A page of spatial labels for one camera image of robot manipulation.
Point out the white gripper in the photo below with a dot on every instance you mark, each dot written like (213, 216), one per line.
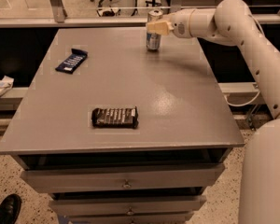
(179, 25)

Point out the silver redbull can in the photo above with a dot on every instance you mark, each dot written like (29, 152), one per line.
(153, 40)

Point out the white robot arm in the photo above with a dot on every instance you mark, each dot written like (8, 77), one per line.
(231, 23)

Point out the black rxbar chocolate bar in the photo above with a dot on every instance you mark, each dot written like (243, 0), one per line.
(126, 117)

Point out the blue snack bar wrapper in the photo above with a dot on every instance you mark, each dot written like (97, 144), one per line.
(71, 63)

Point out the grey top drawer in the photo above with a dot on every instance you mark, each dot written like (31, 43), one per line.
(124, 178)

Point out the grey drawer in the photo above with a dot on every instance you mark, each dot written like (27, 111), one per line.
(160, 218)
(125, 206)
(124, 178)

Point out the white folded cloth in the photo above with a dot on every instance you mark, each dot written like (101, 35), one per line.
(6, 84)

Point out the grey middle drawer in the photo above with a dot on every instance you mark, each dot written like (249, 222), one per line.
(125, 206)

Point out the grey bottom drawer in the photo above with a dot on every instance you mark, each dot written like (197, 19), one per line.
(160, 218)

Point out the black shoe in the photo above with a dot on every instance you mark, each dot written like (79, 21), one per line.
(10, 209)

